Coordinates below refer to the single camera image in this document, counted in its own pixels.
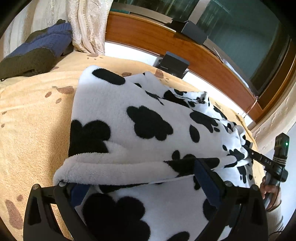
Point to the dark grey box on sill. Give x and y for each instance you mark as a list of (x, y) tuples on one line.
[(190, 30)]

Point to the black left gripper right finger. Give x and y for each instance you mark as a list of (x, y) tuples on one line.
[(251, 221)]

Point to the black box on bed edge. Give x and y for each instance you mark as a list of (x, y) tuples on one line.
[(173, 64)]

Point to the black white cow-print fleece garment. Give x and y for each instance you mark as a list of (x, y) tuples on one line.
[(133, 144)]

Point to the white ribbed sleeve forearm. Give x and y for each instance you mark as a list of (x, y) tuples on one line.
[(275, 223)]

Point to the wooden framed window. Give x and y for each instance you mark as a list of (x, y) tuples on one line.
[(248, 55)]

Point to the folded navy black knit sweater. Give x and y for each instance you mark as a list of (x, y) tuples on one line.
[(40, 52)]

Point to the tan spotted bed blanket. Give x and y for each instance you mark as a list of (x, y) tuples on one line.
[(35, 126)]

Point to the beige right curtain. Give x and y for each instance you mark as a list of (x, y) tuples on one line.
[(279, 120)]

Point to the person's right hand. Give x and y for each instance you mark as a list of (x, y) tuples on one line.
[(274, 192)]

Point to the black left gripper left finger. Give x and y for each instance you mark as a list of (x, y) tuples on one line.
[(40, 221)]

